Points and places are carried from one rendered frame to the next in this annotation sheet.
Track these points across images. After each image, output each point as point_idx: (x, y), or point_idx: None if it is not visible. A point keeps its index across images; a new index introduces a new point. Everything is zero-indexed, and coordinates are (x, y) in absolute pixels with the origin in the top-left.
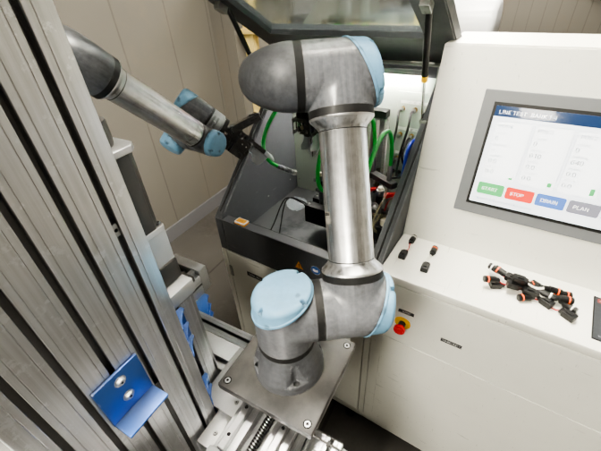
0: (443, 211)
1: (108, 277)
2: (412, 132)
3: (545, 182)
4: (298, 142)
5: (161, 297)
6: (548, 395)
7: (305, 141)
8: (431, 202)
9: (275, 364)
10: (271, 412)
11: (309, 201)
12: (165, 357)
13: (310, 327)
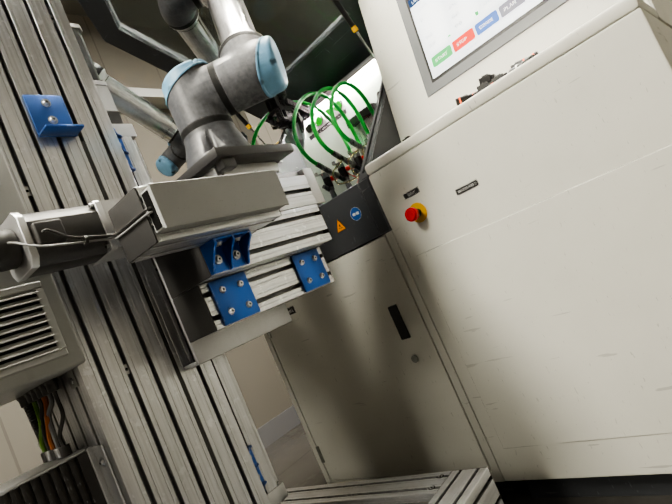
0: (423, 108)
1: (43, 36)
2: None
3: (473, 13)
4: (325, 200)
5: (86, 78)
6: (584, 150)
7: (289, 136)
8: (410, 110)
9: (191, 134)
10: (189, 168)
11: None
12: (90, 126)
13: (202, 75)
